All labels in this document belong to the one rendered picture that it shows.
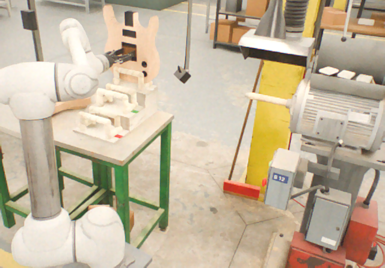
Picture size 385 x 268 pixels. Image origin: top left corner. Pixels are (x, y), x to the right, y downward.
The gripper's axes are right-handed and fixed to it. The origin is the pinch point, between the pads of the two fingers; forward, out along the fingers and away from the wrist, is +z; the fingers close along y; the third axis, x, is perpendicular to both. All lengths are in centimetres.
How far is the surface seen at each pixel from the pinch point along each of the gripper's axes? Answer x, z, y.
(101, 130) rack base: -36.8, -25.9, 0.9
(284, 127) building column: -63, 82, 82
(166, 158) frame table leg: -67, 7, 24
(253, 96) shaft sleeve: -5, -7, 77
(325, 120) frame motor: -4, -18, 111
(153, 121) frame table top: -37.9, -1.0, 18.5
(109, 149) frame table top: -38, -38, 15
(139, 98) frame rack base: -24.3, -2.9, 10.7
